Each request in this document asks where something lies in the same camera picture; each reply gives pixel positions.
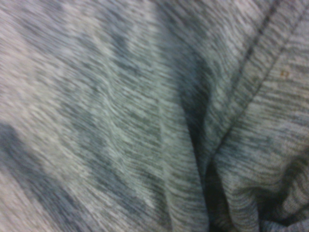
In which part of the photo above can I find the grey heathered shirt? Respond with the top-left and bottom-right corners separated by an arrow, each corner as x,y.
0,0 -> 309,232

